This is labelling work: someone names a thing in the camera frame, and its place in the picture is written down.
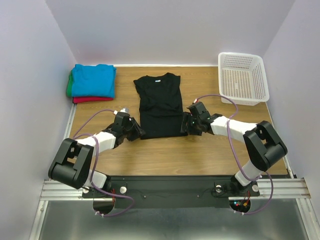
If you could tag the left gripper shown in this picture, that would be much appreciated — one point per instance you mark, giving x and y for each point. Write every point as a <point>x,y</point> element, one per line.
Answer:
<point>138,132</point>

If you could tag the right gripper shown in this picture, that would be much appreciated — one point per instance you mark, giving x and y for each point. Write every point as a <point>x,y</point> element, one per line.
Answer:
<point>187,122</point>

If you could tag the black t shirt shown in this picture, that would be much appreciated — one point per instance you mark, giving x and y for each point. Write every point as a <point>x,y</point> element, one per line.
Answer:
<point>161,106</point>

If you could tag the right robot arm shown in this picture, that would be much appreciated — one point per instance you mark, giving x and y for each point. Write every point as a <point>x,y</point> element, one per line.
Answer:
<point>263,144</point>

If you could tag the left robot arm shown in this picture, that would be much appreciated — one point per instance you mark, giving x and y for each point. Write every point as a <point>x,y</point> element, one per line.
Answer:
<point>72,162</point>

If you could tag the red folded t shirt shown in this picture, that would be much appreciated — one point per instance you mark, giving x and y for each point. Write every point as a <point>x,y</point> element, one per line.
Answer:
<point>86,99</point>

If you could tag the blue folded t shirt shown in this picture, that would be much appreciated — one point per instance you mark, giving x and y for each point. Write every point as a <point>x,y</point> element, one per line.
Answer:
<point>93,81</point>

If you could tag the green folded t shirt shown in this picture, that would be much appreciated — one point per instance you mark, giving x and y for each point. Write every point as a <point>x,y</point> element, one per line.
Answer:
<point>69,85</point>

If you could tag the white plastic basket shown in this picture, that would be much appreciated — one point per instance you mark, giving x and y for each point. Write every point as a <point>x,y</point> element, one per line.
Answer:
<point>242,78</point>

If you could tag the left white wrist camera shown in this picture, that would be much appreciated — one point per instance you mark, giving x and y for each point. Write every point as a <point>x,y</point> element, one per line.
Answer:
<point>121,111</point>

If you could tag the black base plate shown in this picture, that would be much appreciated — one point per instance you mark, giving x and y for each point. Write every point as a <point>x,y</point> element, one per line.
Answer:
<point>165,192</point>

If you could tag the aluminium frame rail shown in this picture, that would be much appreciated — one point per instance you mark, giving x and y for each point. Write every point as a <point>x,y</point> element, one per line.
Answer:
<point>293,188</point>

